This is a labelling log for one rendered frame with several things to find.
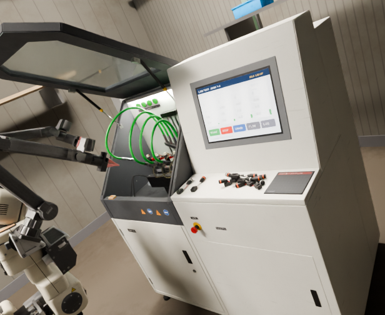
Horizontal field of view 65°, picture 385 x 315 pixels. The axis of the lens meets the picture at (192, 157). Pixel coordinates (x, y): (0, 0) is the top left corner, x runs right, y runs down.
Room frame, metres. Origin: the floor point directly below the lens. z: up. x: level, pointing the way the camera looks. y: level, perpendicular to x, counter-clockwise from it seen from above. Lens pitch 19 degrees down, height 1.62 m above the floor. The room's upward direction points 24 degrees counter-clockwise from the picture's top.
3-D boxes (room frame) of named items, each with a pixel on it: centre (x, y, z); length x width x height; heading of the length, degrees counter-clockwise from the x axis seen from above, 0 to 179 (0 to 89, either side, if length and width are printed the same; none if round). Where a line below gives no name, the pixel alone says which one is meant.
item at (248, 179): (1.22, -0.16, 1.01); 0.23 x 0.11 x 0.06; 45
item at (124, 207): (1.67, 0.42, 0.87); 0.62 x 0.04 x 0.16; 45
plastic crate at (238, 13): (2.88, -1.05, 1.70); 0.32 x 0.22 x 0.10; 36
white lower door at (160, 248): (1.66, 0.44, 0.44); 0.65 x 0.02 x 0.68; 45
